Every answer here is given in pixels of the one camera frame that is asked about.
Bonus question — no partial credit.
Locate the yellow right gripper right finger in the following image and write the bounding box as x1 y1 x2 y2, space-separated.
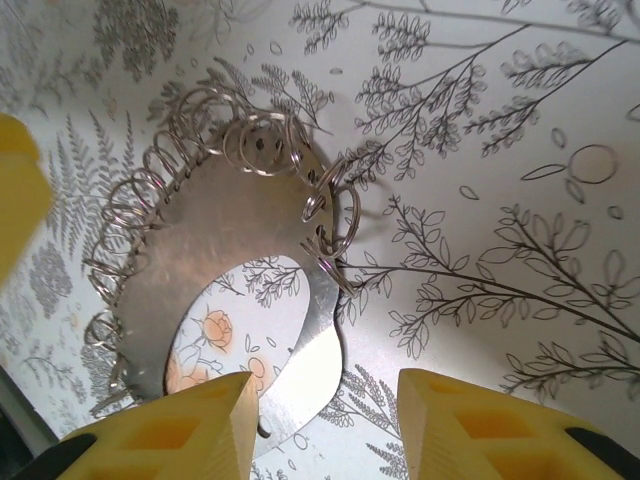
398 368 640 480

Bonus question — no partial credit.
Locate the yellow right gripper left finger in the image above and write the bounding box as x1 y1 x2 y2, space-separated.
27 371 260 480

